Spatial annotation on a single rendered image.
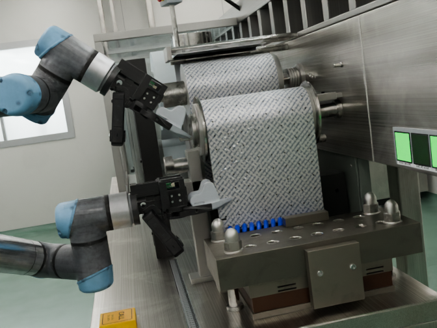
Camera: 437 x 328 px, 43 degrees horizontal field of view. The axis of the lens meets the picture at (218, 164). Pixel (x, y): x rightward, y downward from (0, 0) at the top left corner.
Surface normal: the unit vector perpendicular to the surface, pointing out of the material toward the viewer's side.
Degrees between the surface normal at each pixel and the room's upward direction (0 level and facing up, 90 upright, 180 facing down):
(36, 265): 112
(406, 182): 90
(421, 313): 90
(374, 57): 90
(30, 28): 90
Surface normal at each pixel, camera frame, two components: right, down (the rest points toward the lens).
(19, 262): 0.75, 0.36
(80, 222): 0.16, 0.12
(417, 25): -0.98, 0.15
